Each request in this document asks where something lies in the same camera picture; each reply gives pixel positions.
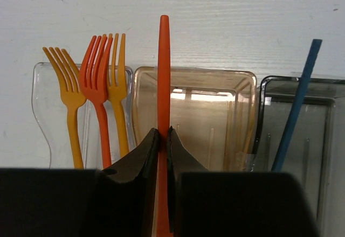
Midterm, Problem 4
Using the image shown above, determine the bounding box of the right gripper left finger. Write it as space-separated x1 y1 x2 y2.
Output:
1 129 159 236

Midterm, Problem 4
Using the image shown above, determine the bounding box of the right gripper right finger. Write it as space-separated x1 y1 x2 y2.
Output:
167 128 319 236

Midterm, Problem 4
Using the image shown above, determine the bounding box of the blue chopstick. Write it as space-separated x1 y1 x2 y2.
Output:
271 39 322 172

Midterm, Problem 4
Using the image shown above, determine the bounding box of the red-orange knife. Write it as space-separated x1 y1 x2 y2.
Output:
156 15 173 236

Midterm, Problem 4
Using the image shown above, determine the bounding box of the yellow-orange fork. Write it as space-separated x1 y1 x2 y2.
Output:
107 33 129 158
43 47 86 169

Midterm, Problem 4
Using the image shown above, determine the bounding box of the red-orange fork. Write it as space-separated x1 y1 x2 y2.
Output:
79 34 113 168

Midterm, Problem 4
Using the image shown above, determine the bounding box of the amber plastic container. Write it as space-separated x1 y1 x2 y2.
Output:
132 65 258 172

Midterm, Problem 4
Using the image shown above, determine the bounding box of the clear plastic container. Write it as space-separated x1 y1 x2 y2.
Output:
32 63 136 169

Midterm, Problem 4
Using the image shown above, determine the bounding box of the smoky grey plastic container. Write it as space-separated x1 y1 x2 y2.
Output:
253 75 344 236

